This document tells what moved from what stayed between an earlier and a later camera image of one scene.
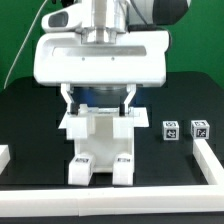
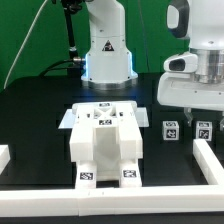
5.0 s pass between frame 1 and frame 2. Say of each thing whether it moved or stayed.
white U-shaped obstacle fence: stayed
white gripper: moved
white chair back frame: moved
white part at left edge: stayed
